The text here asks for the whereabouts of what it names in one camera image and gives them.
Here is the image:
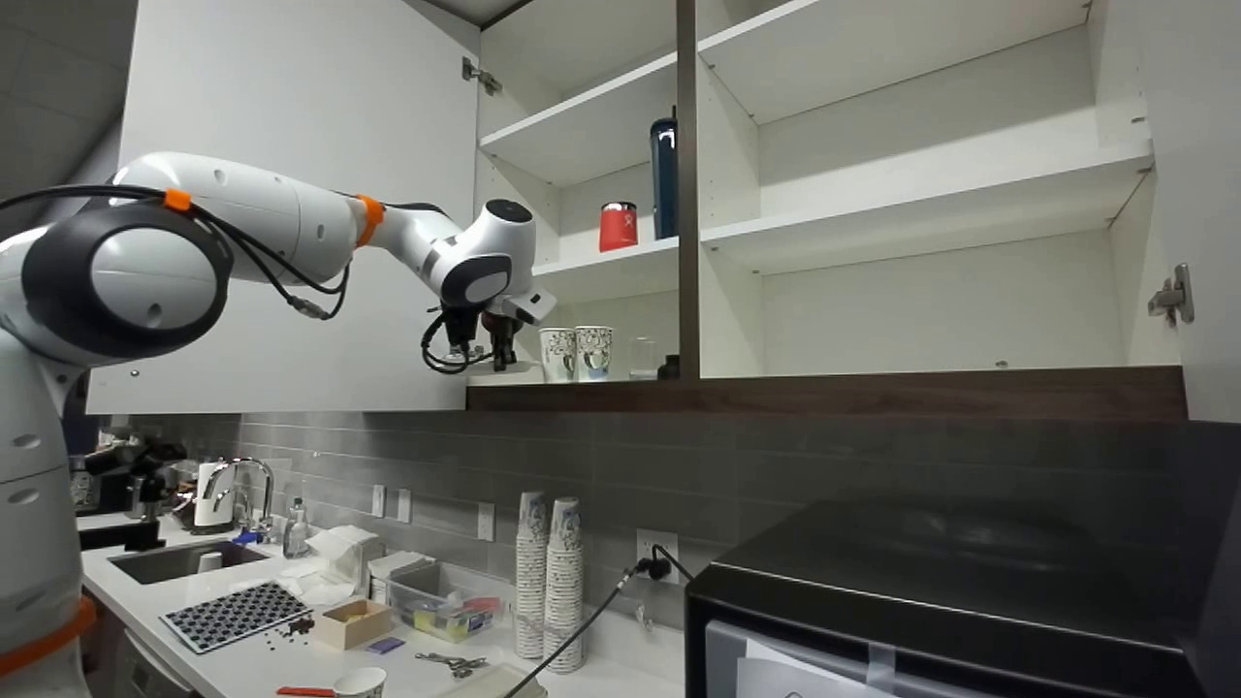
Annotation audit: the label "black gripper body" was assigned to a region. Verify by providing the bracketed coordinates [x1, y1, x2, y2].
[472, 299, 537, 375]

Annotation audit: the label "metal cabinet hinge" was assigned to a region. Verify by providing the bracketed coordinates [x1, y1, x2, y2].
[1143, 264, 1197, 330]
[459, 55, 505, 99]

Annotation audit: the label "white cabinet door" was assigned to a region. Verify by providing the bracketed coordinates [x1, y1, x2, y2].
[87, 0, 487, 418]
[1098, 0, 1241, 426]

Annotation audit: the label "red cup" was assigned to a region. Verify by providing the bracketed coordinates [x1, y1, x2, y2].
[595, 199, 640, 256]

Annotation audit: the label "dark blue tumbler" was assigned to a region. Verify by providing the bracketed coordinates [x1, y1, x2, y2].
[647, 110, 683, 243]

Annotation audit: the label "stack of paper cups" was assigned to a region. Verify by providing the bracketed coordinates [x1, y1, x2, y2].
[545, 497, 589, 674]
[514, 484, 555, 663]

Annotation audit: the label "white paper towels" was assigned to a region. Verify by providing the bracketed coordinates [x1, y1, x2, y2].
[308, 519, 384, 597]

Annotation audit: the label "clear plastic container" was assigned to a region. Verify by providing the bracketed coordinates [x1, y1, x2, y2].
[384, 556, 510, 648]

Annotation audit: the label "small soap bottle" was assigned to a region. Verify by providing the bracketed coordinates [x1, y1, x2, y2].
[280, 497, 315, 564]

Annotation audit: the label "metal faucet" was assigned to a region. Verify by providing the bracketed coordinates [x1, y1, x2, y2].
[229, 455, 280, 539]

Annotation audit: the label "small wooden box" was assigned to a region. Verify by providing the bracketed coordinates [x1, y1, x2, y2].
[311, 592, 397, 654]

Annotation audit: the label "white electric kettle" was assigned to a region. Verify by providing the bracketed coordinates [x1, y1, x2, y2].
[189, 457, 241, 535]

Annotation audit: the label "bunch of keys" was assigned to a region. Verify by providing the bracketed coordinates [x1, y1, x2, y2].
[417, 648, 493, 683]

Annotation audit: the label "white bowl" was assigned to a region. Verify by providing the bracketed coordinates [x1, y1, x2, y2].
[276, 663, 390, 698]

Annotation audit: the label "checkered drying mat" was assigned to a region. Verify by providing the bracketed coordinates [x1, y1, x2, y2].
[158, 579, 317, 654]

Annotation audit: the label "kitchen sink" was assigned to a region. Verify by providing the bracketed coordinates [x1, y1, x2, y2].
[109, 539, 268, 590]

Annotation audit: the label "black coffee machine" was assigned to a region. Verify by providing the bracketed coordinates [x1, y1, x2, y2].
[61, 429, 189, 519]

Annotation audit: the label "black microwave oven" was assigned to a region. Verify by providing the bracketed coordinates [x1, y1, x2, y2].
[678, 497, 1241, 698]

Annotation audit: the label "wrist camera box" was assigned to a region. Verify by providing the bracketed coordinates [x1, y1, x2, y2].
[496, 282, 560, 326]

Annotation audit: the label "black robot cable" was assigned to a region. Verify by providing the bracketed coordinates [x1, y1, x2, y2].
[0, 181, 493, 380]

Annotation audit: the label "black power cable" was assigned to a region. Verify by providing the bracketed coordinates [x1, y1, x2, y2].
[496, 539, 695, 698]

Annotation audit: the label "white wall cabinet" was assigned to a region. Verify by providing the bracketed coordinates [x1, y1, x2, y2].
[462, 0, 1196, 423]

